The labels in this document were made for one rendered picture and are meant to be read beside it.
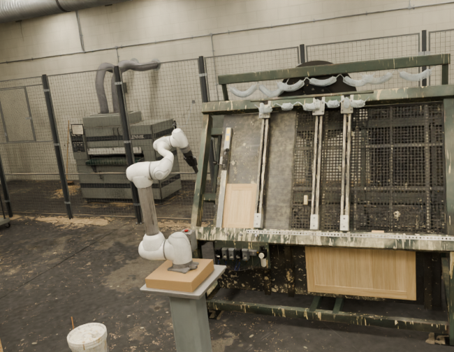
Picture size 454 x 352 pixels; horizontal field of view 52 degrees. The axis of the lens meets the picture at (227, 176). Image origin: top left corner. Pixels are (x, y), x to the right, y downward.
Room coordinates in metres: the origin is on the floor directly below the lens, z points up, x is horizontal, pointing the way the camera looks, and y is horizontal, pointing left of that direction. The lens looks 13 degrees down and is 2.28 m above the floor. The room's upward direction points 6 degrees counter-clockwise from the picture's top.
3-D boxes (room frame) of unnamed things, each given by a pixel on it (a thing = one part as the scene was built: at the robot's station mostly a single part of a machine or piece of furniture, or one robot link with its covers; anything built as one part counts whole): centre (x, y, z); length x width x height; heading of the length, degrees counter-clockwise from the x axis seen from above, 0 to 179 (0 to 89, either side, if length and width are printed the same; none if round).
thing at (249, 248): (3.74, -0.03, 0.69); 0.50 x 0.14 x 0.24; 68
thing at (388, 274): (3.68, -1.03, 0.53); 0.90 x 0.02 x 0.55; 68
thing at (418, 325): (4.24, -0.89, 0.41); 2.20 x 1.38 x 0.83; 68
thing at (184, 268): (3.32, 0.39, 0.86); 0.22 x 0.18 x 0.06; 55
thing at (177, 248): (3.33, 0.42, 1.00); 0.18 x 0.16 x 0.22; 78
